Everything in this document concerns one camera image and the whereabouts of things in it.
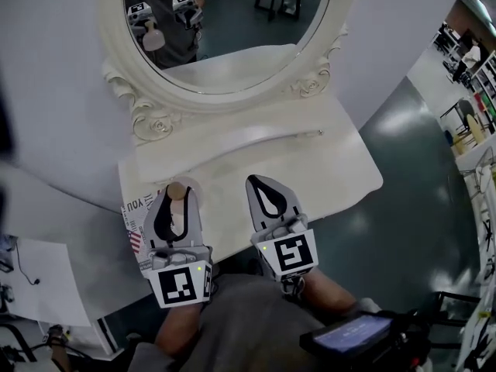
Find white side desk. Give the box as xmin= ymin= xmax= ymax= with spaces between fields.
xmin=0 ymin=160 xmax=153 ymax=363

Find black chest device blue screen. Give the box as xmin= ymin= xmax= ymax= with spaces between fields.
xmin=298 ymin=309 xmax=432 ymax=372

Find person's right forearm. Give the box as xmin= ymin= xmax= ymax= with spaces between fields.
xmin=297 ymin=268 xmax=358 ymax=318

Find right hand-held gripper cable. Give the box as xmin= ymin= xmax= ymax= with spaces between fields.
xmin=280 ymin=277 xmax=308 ymax=298

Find white storage shelves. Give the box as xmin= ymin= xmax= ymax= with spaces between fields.
xmin=432 ymin=20 xmax=496 ymax=133

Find thin black cable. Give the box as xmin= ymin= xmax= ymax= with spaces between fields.
xmin=14 ymin=241 xmax=42 ymax=286

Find person's left forearm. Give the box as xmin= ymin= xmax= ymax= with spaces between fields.
xmin=154 ymin=304 xmax=205 ymax=359

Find white sheet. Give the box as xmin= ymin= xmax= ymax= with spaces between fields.
xmin=0 ymin=236 xmax=92 ymax=328

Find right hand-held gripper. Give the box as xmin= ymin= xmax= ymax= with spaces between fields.
xmin=245 ymin=174 xmax=320 ymax=283

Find black chair yellow seat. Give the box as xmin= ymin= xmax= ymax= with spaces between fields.
xmin=440 ymin=98 xmax=490 ymax=147

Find oval mirror white ornate frame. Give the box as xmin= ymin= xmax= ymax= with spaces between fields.
xmin=98 ymin=0 xmax=358 ymax=147

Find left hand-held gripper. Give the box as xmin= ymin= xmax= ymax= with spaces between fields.
xmin=142 ymin=186 xmax=215 ymax=310

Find black white printed box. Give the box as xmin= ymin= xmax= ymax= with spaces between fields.
xmin=120 ymin=191 xmax=164 ymax=282

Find person's grey shirt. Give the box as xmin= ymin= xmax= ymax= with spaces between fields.
xmin=129 ymin=271 xmax=331 ymax=372

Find white dressing table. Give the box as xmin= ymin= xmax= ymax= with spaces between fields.
xmin=98 ymin=0 xmax=384 ymax=283

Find round wire chair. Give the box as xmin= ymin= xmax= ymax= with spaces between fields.
xmin=460 ymin=146 xmax=496 ymax=194

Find black metal frame stool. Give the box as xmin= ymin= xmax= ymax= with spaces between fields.
xmin=425 ymin=290 xmax=482 ymax=329

